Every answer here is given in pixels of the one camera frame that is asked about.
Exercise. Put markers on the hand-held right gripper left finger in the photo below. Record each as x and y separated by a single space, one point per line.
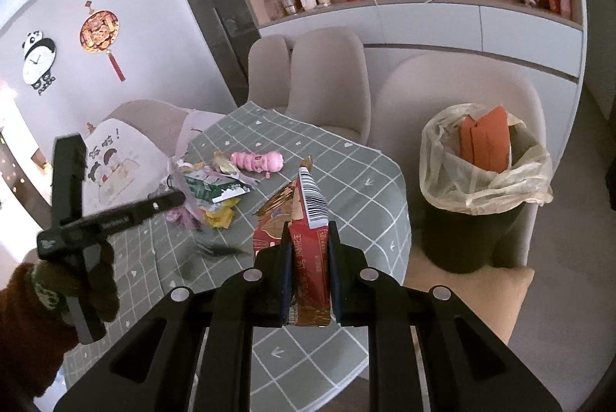
288 296

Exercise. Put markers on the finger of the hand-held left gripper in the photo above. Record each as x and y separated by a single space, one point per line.
130 214

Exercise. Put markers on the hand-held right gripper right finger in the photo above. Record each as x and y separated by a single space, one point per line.
335 291

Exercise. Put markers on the red snack carton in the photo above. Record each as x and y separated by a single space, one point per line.
313 258

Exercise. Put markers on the green wrapper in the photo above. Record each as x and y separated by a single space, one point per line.
211 189

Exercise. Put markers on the dark trash bin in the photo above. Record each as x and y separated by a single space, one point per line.
457 243

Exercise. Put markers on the trash bin with plastic bag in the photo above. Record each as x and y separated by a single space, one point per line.
505 186

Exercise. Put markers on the person's left forearm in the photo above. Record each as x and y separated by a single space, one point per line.
24 335

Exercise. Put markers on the person's left hand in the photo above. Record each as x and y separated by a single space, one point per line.
106 282

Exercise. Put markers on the purple wrapper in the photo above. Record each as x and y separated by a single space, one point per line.
180 217

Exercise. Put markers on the yellow wrapper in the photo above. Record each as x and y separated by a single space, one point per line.
219 214

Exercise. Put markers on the grey checked tablecloth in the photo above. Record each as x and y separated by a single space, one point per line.
337 181

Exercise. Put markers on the pink toy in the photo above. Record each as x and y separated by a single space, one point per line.
255 161

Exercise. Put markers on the orange carton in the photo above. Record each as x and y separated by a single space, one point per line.
486 142

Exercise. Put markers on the glass jar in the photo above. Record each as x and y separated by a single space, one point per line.
271 10

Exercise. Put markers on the white cabinet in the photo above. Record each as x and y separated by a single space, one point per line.
433 22

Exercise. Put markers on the small red box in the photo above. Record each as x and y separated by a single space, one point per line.
554 3

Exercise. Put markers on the panda wall clock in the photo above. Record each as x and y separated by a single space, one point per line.
37 56

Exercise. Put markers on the round red wall ornament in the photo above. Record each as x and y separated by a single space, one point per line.
98 31

